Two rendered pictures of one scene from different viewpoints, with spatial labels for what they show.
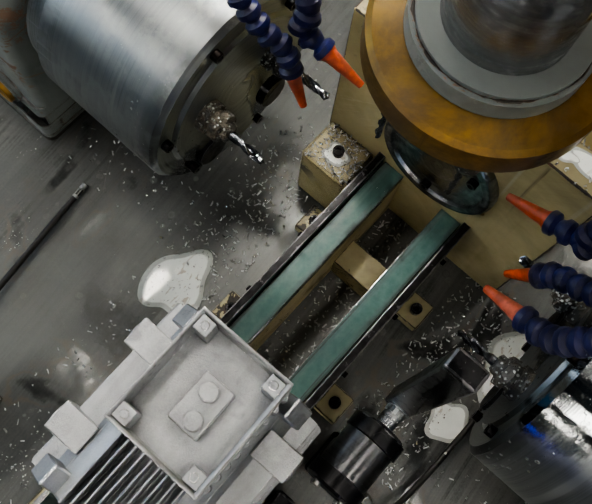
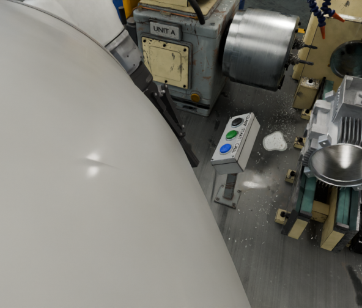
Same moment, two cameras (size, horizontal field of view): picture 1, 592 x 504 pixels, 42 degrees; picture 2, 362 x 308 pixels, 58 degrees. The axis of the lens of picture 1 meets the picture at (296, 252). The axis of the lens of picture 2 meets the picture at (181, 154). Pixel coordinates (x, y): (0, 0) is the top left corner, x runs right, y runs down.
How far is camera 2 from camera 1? 0.80 m
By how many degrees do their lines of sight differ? 24
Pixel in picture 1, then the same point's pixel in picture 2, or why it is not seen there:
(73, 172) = (220, 123)
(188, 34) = (288, 25)
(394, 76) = not seen: outside the picture
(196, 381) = (353, 98)
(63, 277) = not seen: hidden behind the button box
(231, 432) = not seen: outside the picture
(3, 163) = (195, 127)
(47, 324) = not seen: hidden behind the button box
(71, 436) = (321, 131)
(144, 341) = (321, 104)
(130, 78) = (273, 44)
